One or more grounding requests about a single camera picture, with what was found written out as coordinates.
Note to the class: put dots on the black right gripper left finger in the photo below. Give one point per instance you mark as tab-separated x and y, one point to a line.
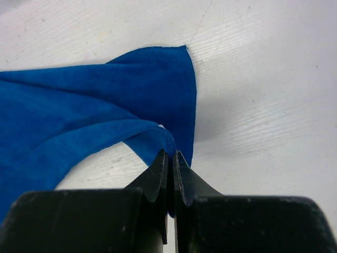
132	219

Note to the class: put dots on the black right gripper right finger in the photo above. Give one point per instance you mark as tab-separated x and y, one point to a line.
208	221

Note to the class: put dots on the blue microfiber towel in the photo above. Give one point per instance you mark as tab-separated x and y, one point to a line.
52	119

